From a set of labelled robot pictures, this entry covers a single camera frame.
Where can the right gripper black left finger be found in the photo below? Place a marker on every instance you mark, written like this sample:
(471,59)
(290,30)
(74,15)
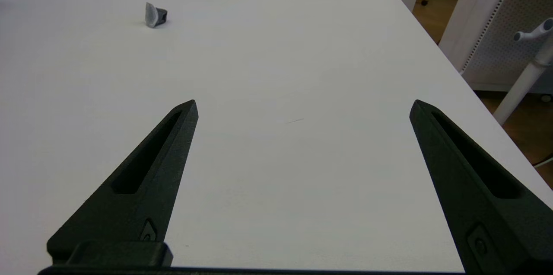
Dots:
(142,206)

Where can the white perforated pegboard panel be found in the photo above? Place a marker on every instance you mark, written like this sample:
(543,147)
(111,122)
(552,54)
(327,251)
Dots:
(505,28)

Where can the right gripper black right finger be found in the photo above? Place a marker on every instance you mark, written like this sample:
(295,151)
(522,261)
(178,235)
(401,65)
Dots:
(479,206)

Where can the white side table leg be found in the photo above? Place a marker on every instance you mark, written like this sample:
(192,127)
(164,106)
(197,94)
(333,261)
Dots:
(520,84)

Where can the grey coffee capsule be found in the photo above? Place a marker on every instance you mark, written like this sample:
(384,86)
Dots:
(154,15)

